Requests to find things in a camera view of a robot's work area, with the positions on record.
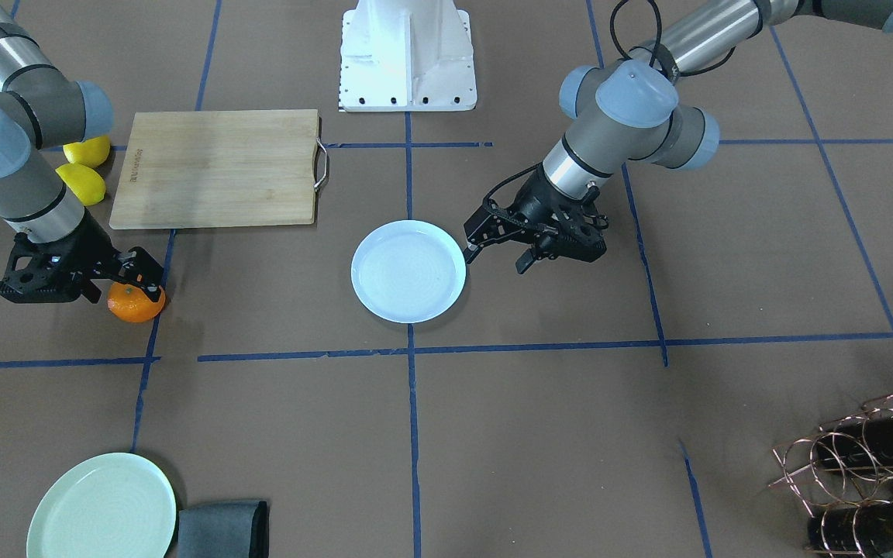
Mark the yellow lemon far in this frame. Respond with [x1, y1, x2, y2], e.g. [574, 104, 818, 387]
[61, 135, 112, 169]

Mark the yellow lemon near board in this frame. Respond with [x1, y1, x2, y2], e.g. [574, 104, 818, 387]
[54, 163, 107, 206]

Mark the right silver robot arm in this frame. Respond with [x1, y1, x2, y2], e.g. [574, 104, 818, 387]
[0, 6, 164, 303]

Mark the green plate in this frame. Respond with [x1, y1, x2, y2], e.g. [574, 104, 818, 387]
[26, 453, 178, 557]

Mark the dark wine bottle middle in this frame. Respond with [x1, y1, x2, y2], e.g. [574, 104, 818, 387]
[814, 416, 893, 473]

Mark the dark wine bottle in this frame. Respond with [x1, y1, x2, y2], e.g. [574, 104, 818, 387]
[814, 416, 893, 473]
[807, 502, 893, 557]

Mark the light blue plate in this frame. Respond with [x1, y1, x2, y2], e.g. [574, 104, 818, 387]
[350, 220, 467, 324]

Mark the copper wire bottle rack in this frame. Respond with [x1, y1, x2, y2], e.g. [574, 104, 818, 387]
[771, 393, 893, 557]

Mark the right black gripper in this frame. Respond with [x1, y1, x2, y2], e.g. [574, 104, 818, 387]
[0, 213, 164, 305]

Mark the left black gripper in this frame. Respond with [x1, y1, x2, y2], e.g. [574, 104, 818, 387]
[462, 164, 609, 275]

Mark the dark wine bottle front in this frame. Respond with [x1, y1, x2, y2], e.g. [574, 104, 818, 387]
[807, 502, 893, 557]

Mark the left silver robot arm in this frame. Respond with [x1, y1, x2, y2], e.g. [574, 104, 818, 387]
[462, 1, 893, 273]

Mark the grey folded cloth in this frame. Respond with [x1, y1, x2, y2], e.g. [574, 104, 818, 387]
[177, 499, 269, 557]

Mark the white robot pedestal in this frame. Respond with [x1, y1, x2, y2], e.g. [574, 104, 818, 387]
[338, 1, 478, 112]

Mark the wooden cutting board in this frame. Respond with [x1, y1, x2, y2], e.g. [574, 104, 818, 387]
[109, 109, 322, 230]

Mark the orange fruit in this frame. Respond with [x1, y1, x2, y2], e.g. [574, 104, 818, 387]
[106, 283, 167, 322]

